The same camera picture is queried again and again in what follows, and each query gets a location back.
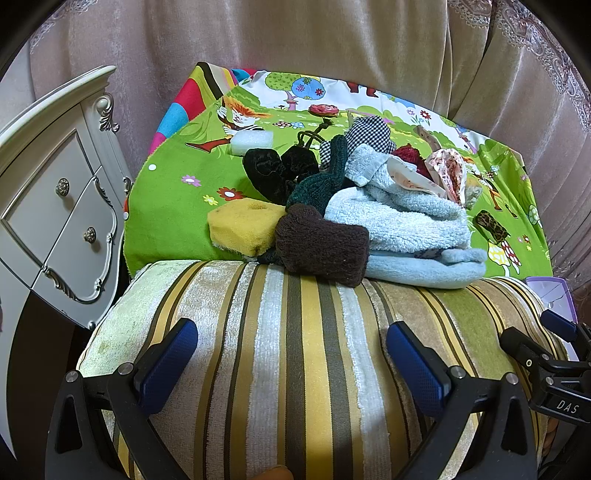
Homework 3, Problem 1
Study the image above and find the leopard print scrunchie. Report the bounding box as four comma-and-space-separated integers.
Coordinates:
473, 210, 510, 243

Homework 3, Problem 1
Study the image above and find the light blue towel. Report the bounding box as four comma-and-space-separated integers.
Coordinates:
325, 144, 487, 289

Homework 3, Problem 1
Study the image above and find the red white patterned scarf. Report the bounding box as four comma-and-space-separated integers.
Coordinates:
387, 149, 483, 210

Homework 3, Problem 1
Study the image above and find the red fuzzy sock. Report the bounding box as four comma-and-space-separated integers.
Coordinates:
393, 144, 432, 180

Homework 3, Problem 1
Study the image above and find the brown knit sock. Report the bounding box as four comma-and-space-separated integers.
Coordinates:
276, 204, 370, 287

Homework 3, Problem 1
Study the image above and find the black white checkered cloth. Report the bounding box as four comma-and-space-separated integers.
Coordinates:
318, 116, 397, 172

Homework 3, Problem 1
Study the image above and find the dark green knit sock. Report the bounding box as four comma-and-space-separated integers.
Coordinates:
286, 135, 348, 215

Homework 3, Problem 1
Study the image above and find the yellow sponge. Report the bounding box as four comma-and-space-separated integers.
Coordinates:
207, 198, 287, 257

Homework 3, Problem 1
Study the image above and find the black velvet scrunchie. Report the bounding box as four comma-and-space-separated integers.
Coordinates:
242, 145, 320, 205

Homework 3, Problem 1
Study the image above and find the person left hand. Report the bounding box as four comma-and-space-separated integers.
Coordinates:
252, 465, 294, 480

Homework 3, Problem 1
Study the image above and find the purple white storage box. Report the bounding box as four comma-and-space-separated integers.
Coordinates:
525, 276, 579, 361

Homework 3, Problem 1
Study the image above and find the striped velvet cushion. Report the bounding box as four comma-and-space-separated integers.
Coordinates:
77, 260, 566, 479

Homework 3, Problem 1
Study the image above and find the white carved nightstand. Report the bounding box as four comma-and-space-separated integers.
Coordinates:
0, 64, 134, 458

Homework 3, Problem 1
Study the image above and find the beige pink curtain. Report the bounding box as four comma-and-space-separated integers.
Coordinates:
27, 0, 591, 287

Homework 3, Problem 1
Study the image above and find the green cartoon bed sheet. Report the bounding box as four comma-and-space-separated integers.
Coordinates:
123, 65, 552, 279

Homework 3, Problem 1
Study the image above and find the black hair tie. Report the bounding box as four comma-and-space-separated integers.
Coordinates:
296, 129, 330, 150

